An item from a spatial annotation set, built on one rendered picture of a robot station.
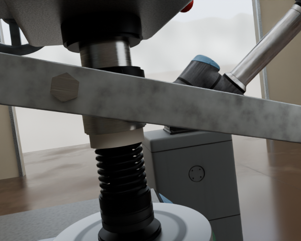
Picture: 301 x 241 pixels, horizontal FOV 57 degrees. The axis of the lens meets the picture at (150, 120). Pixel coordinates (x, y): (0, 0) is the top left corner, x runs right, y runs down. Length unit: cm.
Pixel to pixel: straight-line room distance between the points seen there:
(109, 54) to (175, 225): 24
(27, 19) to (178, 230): 31
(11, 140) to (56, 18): 523
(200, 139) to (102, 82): 106
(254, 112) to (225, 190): 107
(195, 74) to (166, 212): 107
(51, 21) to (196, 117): 20
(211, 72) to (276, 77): 485
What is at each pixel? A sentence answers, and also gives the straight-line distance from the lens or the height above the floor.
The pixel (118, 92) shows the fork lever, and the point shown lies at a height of 103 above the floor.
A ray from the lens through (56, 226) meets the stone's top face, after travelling 55.
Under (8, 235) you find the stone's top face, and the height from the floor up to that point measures 82.
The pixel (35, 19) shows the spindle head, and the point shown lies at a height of 112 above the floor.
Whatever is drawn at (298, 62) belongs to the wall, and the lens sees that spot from 660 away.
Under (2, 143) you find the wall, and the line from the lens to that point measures 559.
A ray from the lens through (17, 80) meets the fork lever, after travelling 30.
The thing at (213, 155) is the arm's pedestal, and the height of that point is 73.
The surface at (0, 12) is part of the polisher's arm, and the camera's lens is 45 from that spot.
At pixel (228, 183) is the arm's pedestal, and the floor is 59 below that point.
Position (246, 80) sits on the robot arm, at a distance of 152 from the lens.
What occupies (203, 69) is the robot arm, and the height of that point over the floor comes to 115.
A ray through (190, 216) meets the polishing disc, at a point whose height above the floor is 85.
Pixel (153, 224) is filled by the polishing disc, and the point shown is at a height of 86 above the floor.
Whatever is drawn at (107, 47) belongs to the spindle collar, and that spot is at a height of 109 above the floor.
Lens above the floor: 102
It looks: 4 degrees down
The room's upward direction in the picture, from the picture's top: 7 degrees counter-clockwise
